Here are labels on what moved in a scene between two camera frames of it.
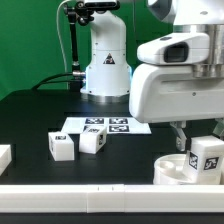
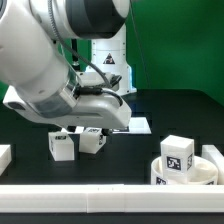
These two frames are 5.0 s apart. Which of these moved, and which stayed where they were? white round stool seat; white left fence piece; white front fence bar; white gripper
Moved: white round stool seat; white gripper
Stayed: white front fence bar; white left fence piece
